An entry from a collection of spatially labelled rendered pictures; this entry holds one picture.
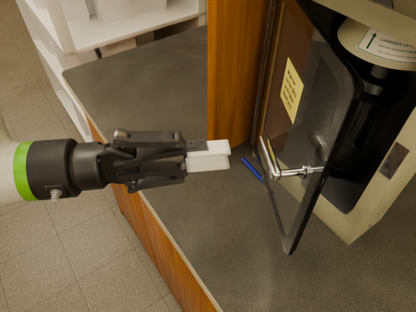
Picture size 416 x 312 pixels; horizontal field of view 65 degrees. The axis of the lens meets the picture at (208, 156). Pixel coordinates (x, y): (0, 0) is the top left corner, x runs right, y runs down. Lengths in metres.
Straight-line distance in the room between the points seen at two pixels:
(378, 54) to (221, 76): 0.31
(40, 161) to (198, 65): 0.81
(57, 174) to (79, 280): 1.33
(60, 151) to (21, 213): 1.65
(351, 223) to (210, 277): 0.30
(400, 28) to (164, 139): 0.35
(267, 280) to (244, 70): 0.45
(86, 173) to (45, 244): 1.48
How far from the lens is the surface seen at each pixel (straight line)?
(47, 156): 0.51
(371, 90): 0.63
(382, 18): 0.52
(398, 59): 0.56
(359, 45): 0.57
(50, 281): 1.86
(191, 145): 0.49
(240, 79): 0.75
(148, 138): 0.48
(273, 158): 0.51
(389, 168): 0.60
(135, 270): 1.75
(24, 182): 0.52
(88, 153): 0.51
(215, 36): 0.65
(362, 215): 0.69
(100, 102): 1.09
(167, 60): 1.25
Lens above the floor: 1.58
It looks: 48 degrees down
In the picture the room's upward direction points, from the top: straight up
